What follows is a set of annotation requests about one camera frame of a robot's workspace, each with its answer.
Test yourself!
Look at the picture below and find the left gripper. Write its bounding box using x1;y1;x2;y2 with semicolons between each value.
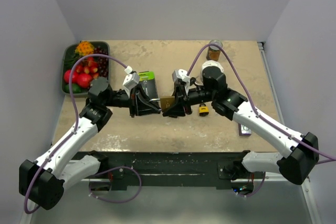
106;84;162;118

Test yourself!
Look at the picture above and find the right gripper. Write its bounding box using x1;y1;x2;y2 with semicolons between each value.
161;85;212;119

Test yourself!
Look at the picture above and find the brass padlock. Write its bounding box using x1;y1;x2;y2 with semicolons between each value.
150;96;175;112

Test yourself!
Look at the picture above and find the yellow padlock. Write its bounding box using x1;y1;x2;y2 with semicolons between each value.
198;103;209;116

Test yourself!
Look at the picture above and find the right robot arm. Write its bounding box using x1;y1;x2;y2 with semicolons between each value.
160;61;319;185

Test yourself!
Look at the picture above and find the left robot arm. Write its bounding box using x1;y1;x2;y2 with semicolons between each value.
19;73;161;214

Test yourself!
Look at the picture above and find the razor box green black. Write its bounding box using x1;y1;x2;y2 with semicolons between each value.
139;71;158;99

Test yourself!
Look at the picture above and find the white toilet paper roll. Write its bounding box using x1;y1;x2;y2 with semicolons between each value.
201;60;224;79

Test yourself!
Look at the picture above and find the fruit tray dark green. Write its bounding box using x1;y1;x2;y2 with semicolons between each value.
61;41;110;96

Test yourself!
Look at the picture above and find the tin can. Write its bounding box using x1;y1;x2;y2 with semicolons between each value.
206;40;223;61

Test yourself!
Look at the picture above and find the purple toothpaste box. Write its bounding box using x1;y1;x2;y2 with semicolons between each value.
238;124;251;137

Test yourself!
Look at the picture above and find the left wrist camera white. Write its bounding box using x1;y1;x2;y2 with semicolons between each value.
123;66;140;97

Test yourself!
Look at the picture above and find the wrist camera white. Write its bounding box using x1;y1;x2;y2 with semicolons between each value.
172;69;191;90
123;66;140;97

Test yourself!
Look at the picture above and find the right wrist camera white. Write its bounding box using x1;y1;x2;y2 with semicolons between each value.
172;69;191;90

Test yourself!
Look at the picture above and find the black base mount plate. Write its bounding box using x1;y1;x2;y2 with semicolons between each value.
51;151;266;191

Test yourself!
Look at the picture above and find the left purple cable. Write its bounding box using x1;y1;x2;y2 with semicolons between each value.
23;54;131;214

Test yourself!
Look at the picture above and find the purple cable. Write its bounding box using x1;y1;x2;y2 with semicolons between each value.
186;45;336;198
23;54;131;214

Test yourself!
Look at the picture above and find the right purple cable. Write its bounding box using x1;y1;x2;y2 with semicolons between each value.
186;45;336;198

